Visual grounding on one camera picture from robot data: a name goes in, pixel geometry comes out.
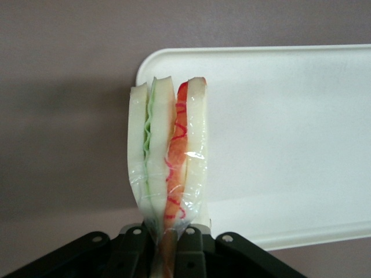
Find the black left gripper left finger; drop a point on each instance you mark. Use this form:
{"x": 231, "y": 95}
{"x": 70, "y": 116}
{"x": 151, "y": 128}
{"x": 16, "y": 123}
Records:
{"x": 87, "y": 257}

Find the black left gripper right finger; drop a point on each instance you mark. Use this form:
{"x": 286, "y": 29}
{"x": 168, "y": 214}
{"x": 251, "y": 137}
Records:
{"x": 232, "y": 257}

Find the triangle sandwich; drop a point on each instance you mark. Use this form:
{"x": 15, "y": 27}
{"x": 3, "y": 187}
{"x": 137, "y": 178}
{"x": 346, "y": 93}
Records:
{"x": 159, "y": 144}

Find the beige plastic serving tray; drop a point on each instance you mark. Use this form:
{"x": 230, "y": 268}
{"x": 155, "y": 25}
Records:
{"x": 290, "y": 144}

